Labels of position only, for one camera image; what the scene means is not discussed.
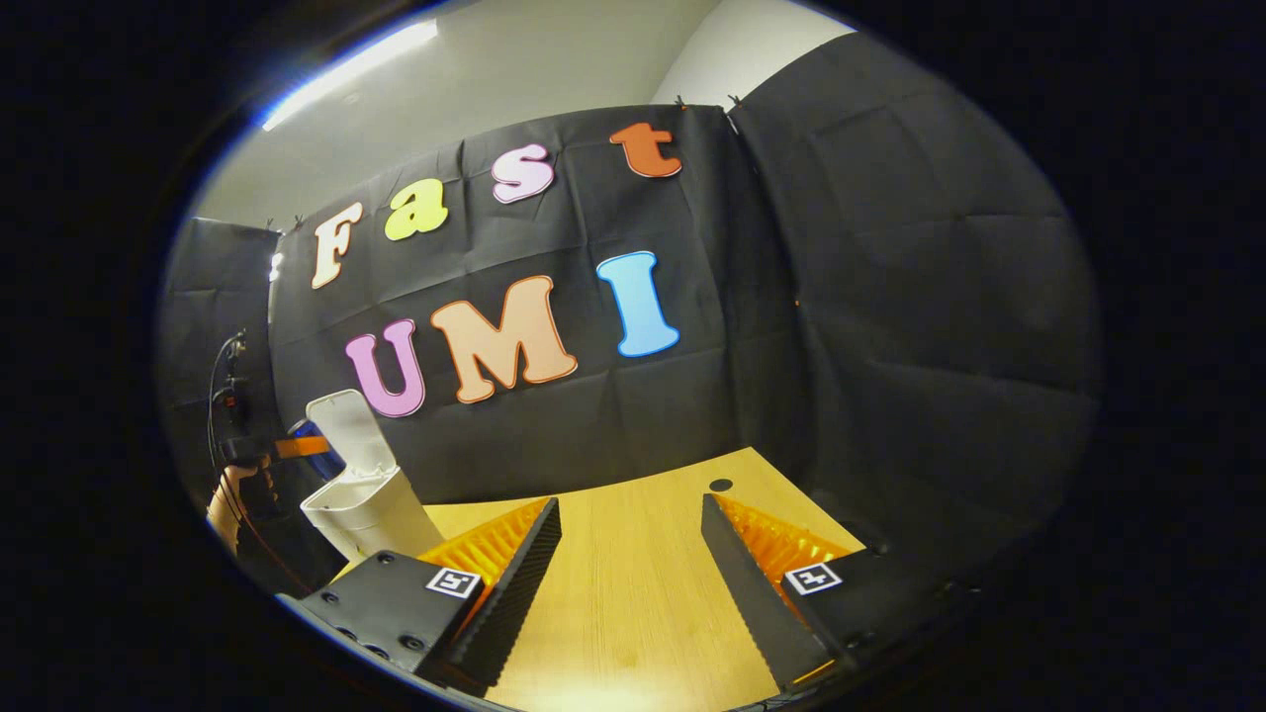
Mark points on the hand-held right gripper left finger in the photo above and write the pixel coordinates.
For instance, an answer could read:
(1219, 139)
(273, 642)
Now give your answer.
(519, 593)

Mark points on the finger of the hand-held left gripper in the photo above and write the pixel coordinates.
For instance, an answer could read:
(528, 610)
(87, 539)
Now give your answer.
(297, 447)

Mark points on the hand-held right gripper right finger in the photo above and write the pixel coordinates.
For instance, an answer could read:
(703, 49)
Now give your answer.
(747, 593)

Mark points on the blue pop can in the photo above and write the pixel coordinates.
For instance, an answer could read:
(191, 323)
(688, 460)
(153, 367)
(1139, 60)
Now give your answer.
(305, 429)

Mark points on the white desktop garbage bin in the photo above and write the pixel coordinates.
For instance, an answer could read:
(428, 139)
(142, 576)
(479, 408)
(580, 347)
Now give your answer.
(371, 504)

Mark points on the wooden desktop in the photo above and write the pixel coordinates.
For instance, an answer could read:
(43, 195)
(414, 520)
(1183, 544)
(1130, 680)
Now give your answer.
(633, 574)

